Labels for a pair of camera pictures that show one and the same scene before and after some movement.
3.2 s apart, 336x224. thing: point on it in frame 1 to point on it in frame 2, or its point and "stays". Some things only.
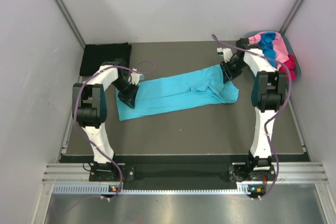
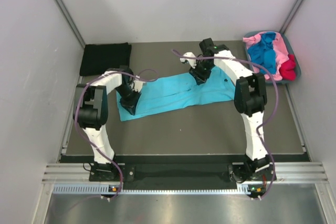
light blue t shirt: (207, 86) stays
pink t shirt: (280, 47) stays
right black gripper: (227, 74) to (200, 78)
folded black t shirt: (94, 55) stays
